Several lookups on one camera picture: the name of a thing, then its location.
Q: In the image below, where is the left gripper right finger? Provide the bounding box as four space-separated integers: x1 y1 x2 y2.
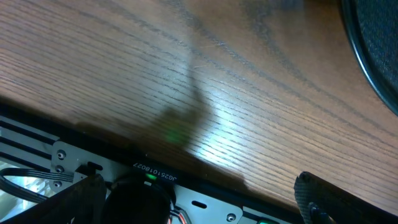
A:
294 172 397 224

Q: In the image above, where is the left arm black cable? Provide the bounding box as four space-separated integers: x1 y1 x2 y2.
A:
0 167 75 205

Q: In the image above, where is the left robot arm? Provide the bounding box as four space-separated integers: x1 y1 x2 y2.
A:
1 168 397 223

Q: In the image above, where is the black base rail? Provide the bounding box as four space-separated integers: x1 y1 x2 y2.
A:
1 104 296 213

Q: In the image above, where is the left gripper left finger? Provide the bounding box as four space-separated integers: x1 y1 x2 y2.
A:
3 174 106 224

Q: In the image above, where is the round black serving tray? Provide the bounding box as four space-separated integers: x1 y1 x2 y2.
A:
338 0 397 114

